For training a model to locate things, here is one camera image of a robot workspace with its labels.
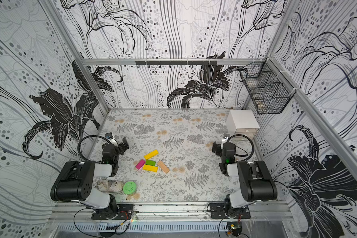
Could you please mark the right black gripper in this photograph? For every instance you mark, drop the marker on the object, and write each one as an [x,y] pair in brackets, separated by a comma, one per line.
[217,147]

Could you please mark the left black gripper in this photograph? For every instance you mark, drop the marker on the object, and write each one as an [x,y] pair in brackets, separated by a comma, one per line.
[121,146]

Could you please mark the magenta block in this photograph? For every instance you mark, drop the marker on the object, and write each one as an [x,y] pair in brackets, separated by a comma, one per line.
[140,164]

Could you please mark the green block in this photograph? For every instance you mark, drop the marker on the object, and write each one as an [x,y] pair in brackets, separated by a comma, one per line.
[150,163]

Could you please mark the yellow block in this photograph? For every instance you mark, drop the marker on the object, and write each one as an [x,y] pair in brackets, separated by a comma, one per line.
[151,154]
[150,168]

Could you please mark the natural wood block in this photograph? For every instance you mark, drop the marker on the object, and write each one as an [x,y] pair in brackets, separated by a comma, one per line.
[163,167]

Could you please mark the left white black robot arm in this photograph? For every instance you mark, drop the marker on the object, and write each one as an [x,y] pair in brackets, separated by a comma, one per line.
[76,181]

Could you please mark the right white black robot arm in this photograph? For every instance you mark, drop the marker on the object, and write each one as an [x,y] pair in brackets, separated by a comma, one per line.
[256,182]

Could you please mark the white drawer box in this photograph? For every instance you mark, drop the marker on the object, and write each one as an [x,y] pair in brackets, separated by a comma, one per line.
[242,122]

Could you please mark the green round lid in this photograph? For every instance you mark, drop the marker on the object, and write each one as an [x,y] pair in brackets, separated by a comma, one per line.
[129,188]

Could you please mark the small electronics board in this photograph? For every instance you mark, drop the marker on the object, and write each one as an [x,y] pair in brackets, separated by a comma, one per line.
[235,230]

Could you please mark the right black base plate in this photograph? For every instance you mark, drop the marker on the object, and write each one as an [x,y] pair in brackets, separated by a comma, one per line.
[218,211]

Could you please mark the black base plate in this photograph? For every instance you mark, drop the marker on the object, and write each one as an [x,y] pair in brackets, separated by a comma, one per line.
[123,209]
[218,211]

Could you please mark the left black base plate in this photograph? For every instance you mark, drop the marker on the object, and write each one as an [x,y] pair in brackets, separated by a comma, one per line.
[123,209]

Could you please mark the black wire basket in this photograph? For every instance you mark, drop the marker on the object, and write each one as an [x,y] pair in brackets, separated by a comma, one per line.
[267,92]

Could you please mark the white slotted cable duct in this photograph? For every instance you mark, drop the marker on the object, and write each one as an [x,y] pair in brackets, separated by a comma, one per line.
[161,227]

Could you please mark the black wall bar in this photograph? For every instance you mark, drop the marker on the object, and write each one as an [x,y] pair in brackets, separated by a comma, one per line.
[176,62]

